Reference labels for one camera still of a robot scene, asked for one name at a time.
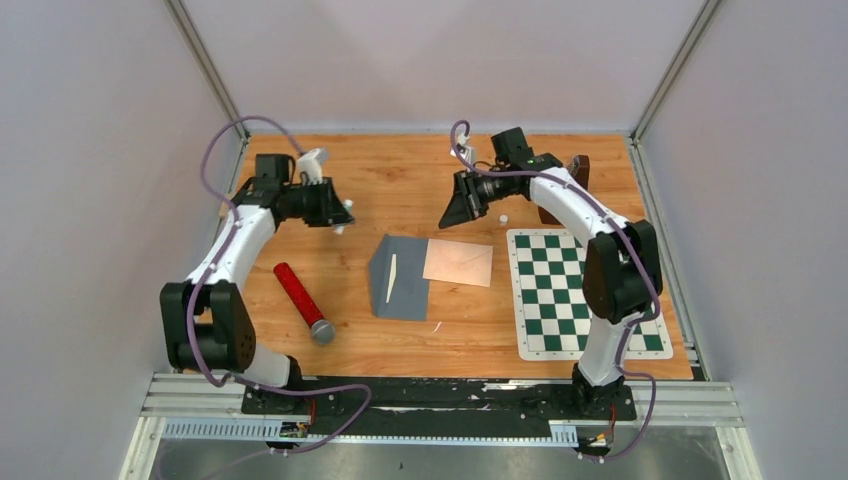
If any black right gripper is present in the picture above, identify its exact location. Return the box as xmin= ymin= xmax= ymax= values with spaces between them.
xmin=438 ymin=168 xmax=516 ymax=230

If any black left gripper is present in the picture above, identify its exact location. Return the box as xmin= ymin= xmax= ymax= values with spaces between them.
xmin=284 ymin=178 xmax=358 ymax=228

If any green white glue stick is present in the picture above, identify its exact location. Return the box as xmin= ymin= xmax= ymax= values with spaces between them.
xmin=333 ymin=199 xmax=355 ymax=235

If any cream pink envelope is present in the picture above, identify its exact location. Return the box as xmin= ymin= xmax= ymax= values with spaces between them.
xmin=423 ymin=239 xmax=494 ymax=287

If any grey envelope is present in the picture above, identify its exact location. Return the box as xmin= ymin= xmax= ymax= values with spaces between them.
xmin=368 ymin=234 xmax=429 ymax=321

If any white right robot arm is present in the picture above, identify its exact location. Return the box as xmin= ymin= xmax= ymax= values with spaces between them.
xmin=438 ymin=120 xmax=662 ymax=418

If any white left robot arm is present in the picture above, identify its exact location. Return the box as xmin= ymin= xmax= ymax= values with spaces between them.
xmin=160 ymin=148 xmax=354 ymax=413

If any red microphone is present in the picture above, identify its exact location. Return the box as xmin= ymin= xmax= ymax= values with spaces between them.
xmin=273 ymin=262 xmax=336 ymax=345

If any wooden metronome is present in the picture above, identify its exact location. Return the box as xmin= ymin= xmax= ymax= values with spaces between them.
xmin=537 ymin=154 xmax=592 ymax=227

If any green white chessboard mat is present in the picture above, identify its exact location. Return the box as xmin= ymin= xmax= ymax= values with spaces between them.
xmin=506 ymin=227 xmax=675 ymax=363

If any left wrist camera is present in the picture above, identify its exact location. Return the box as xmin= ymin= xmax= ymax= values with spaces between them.
xmin=296 ymin=148 xmax=329 ymax=185

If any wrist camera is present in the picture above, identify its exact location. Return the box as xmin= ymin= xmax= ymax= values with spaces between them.
xmin=296 ymin=148 xmax=329 ymax=185
xmin=450 ymin=133 xmax=476 ymax=171

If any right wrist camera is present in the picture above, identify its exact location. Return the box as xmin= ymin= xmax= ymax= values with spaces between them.
xmin=450 ymin=133 xmax=476 ymax=171

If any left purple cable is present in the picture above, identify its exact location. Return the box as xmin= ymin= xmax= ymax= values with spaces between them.
xmin=185 ymin=115 xmax=374 ymax=458

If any purple cable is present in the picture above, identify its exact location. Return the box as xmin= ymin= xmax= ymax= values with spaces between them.
xmin=185 ymin=115 xmax=374 ymax=458
xmin=450 ymin=120 xmax=664 ymax=464

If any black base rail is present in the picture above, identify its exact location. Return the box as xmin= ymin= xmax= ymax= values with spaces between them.
xmin=241 ymin=377 xmax=637 ymax=438

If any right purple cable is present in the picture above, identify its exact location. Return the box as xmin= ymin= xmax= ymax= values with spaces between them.
xmin=450 ymin=120 xmax=664 ymax=464

